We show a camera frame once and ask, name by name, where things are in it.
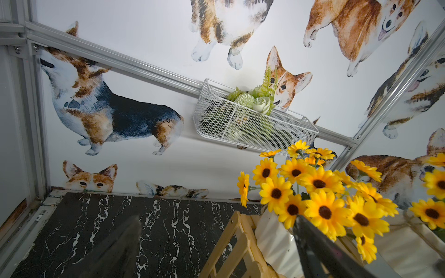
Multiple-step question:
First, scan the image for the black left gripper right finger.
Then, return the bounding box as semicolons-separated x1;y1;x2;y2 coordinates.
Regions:
293;215;374;278

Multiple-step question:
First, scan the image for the green fern white flower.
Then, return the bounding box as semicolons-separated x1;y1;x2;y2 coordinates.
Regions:
226;66;278;116

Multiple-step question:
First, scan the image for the white wire wall basket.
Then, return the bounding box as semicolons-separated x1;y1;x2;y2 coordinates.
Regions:
193;79;319;156

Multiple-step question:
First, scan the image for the wooden slatted plant shelf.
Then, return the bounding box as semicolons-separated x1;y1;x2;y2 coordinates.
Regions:
199;210;445;278

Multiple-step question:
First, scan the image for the sunflower pot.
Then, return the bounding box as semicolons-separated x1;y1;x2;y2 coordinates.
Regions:
350;152;445;278
237;141;397;278

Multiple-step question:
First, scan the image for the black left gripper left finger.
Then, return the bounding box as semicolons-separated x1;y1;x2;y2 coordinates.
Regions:
60;215;142;278

